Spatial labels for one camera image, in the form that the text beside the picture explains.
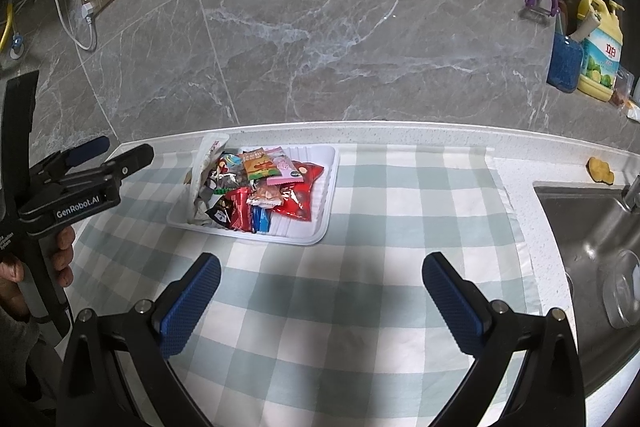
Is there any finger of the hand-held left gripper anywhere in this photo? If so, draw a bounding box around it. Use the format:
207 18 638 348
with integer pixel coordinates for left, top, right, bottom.
47 144 155 202
30 135 111 180

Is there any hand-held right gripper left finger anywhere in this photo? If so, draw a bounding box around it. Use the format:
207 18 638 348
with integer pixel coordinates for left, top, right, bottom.
57 252 222 427

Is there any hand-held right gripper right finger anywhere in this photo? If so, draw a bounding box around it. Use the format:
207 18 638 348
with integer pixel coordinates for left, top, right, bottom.
421 252 586 427

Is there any long white snack packet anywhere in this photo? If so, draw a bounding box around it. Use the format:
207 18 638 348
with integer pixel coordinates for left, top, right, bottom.
187 133 231 225

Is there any blue cartoon snack packet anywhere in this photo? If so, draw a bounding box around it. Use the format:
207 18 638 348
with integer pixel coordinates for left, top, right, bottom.
217 152 246 175

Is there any clear nut packet green edge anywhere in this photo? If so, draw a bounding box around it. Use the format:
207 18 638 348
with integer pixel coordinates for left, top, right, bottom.
207 172 251 195

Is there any black snack packet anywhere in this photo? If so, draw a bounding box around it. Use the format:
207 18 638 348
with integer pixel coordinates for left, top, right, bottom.
204 197 236 229

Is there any dark red snack packet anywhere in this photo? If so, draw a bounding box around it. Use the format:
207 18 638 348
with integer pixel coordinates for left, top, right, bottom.
225 187 255 233

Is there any orange snack packet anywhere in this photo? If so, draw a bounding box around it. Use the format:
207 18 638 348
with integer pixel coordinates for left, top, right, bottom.
239 148 278 180

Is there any white plastic tray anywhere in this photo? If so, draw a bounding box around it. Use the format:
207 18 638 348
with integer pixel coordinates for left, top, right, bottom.
166 143 341 247

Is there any pink snack packet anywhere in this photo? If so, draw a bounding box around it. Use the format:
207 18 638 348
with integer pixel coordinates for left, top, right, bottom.
265 147 303 185

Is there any person's left forearm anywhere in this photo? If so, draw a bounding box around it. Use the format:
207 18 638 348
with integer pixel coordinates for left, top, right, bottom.
0 302 66 427

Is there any person's left hand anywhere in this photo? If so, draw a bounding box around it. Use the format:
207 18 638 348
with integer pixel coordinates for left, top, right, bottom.
0 226 77 322

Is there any green white checkered cloth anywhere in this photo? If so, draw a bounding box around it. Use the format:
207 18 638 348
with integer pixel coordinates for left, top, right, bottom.
65 142 543 427

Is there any steel sink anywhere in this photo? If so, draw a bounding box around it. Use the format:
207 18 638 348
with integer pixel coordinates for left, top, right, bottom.
532 179 640 398

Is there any glass bowl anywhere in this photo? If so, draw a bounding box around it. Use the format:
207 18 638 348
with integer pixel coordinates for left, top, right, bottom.
601 249 640 330

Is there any yellow sponge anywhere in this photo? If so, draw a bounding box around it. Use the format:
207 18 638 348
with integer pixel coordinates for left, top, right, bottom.
586 157 616 185

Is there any steel faucet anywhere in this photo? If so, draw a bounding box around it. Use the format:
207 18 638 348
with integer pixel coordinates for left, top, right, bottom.
620 174 640 212

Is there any blue brush holder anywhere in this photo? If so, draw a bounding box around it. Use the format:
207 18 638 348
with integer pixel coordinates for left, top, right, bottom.
546 32 585 94

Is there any clear plastic container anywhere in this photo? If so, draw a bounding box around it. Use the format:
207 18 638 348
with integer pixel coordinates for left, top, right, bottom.
611 67 637 108

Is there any yellow dish soap bottle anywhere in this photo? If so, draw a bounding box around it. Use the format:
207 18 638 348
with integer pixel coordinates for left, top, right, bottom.
576 0 626 102

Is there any yellow hose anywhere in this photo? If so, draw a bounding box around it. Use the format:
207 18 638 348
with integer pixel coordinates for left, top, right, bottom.
0 0 16 55

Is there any white charger cable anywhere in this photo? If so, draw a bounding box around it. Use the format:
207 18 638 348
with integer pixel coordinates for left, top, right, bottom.
37 0 98 52

